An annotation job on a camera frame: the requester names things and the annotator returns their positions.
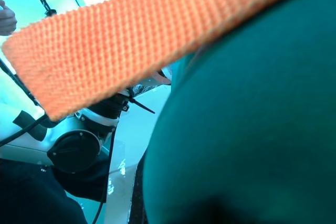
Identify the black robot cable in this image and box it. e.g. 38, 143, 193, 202
0, 114, 49, 148

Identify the orange woven strap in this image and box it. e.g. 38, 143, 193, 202
1, 0, 336, 224

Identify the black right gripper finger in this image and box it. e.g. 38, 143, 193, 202
0, 157, 88, 224

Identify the person's bare hand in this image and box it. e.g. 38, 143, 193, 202
0, 0, 18, 36

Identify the black cable tie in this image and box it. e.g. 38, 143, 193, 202
127, 89, 156, 115

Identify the black fabric strap piece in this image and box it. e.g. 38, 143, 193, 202
12, 110, 49, 142

